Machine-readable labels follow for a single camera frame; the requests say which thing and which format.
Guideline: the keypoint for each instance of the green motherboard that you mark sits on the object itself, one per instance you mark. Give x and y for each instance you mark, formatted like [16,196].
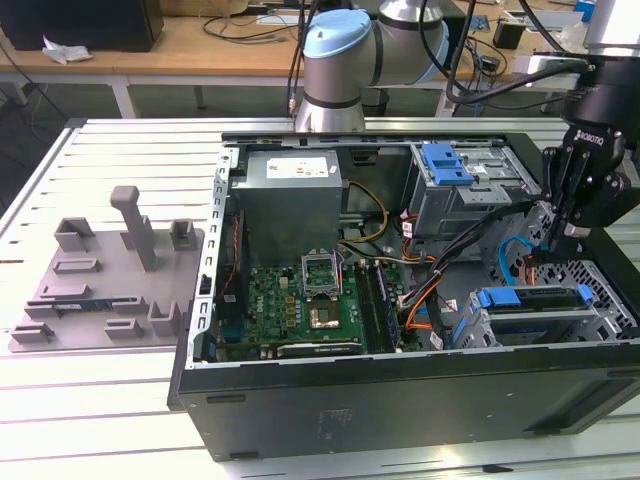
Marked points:
[272,300]

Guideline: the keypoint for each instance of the grey metal drive cage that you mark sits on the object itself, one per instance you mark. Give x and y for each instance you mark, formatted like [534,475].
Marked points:
[445,210]

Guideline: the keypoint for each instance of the black open PC case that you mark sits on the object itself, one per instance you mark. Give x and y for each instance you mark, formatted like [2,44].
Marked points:
[350,400]

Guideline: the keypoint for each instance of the black power adapter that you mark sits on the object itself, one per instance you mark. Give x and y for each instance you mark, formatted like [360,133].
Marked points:
[488,63]

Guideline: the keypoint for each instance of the crumpled white paper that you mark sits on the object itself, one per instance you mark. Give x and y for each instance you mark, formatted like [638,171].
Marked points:
[62,52]

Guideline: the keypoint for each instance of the grey flat device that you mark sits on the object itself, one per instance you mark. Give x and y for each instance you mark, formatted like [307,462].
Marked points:
[555,21]

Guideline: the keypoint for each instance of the small black box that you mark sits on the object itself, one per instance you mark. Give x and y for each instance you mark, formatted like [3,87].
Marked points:
[507,35]

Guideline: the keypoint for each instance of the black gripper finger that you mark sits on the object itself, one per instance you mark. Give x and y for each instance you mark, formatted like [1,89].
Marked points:
[556,175]
[610,200]

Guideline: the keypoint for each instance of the large black box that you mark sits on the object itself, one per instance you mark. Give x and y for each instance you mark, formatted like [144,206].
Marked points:
[80,25]

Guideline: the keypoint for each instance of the black waste bin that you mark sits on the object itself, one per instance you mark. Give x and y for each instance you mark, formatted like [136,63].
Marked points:
[375,102]

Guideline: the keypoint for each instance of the blue cardboard box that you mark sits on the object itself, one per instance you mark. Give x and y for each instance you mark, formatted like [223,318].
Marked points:
[584,7]

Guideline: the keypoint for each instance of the RAM stick blue label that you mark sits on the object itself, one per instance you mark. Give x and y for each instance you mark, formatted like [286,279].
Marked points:
[85,305]

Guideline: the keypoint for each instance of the grey power supply unit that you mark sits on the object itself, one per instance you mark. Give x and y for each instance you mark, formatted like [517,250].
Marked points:
[285,210]

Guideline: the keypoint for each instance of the perforated metal disk bay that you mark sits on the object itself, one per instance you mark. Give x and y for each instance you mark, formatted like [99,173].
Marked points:
[465,312]

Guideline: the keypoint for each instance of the RAM stick with chips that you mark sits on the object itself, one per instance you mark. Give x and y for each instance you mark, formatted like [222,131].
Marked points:
[389,310]

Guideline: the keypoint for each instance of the hard disk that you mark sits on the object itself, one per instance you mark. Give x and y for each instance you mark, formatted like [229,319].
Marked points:
[497,298]

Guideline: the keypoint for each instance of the clear plastic bag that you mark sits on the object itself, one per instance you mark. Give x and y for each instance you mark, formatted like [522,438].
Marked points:
[567,40]

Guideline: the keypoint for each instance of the black graphics card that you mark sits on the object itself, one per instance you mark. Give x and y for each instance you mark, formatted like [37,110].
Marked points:
[320,348]

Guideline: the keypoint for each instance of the small blue board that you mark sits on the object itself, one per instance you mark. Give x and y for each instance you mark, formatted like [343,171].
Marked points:
[480,24]

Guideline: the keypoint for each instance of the long wooden desk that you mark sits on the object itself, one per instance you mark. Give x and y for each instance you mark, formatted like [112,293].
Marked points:
[165,55]

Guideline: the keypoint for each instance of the CPU socket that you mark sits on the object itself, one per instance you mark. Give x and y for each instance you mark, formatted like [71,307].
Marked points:
[324,317]

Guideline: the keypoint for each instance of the black RAM slot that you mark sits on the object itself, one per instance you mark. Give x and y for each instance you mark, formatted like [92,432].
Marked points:
[367,305]

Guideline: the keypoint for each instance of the blue plastic drive latch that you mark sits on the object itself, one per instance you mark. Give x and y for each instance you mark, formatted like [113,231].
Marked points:
[442,167]

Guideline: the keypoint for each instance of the grey parts rack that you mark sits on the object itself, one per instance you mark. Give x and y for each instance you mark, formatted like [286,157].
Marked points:
[115,280]

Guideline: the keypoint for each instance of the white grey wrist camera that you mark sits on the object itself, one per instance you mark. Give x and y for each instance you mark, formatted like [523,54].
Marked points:
[540,64]

